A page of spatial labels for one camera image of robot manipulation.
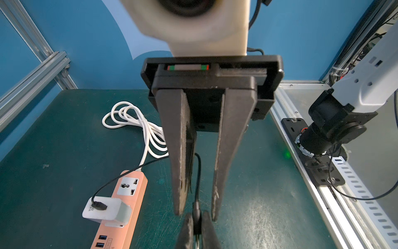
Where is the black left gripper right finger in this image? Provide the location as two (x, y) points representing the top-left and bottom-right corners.
(201, 211), (221, 249)

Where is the white usb charger adapter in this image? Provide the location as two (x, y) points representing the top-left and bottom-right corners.
(82, 197), (132, 227)

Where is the black usb cable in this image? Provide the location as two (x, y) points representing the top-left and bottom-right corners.
(91, 152), (203, 236)

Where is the orange power strip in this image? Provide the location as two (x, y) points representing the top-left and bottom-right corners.
(82, 171), (148, 249)

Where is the white power strip cable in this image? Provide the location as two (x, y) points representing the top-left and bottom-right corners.
(102, 101), (170, 171)

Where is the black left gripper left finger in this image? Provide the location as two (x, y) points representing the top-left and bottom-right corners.
(175, 213), (194, 249)

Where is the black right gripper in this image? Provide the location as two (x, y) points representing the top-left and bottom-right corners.
(141, 55), (284, 222)

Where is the aluminium frame post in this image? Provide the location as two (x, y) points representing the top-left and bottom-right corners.
(1, 1), (77, 90)

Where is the slotted aluminium base rail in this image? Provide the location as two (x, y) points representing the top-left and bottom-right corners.
(271, 81), (398, 249)

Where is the aluminium frame rail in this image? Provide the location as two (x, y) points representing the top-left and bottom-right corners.
(1, 51), (70, 130)

